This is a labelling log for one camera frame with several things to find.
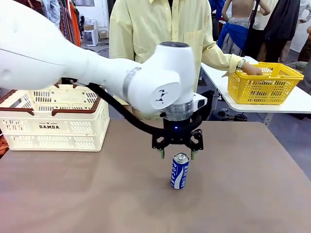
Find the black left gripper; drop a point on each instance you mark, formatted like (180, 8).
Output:
(177, 131)

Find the blue Pocari drink can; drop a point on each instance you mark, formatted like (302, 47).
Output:
(179, 173)

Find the person's left forearm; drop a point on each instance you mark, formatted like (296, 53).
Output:
(218, 57)

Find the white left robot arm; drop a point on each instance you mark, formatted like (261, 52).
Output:
(97, 72)

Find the yellow plastic shopping basket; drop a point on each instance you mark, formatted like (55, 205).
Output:
(264, 89)

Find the person's left hand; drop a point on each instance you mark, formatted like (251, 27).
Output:
(251, 69)

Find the black caster base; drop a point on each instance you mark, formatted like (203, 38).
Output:
(234, 117)

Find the silver wristwatch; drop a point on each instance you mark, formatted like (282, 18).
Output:
(240, 64)

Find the person in yellow shirt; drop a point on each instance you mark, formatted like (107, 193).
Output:
(150, 29)

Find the mannequin with blue skirt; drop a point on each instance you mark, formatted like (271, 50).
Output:
(234, 31)

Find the white side table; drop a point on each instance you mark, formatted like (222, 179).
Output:
(298, 102)

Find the cardboard box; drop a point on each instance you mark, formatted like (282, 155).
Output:
(103, 34)

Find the seated person in grey trousers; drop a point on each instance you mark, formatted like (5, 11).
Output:
(305, 85)

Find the small white cabinet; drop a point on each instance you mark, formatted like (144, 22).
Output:
(91, 35)

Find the black stand pole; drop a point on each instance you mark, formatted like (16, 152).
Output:
(250, 21)

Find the person in cream shirt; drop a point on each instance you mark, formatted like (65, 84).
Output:
(261, 17)

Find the orange hanging cloth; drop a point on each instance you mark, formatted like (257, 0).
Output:
(76, 26)

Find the person in dark clothes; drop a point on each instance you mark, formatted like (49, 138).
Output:
(281, 21)

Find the striped patterned hanging cloth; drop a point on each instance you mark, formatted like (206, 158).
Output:
(68, 24)

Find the light blue hanging shirt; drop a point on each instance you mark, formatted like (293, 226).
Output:
(53, 12)

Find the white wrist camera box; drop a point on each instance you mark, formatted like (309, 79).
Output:
(200, 100)

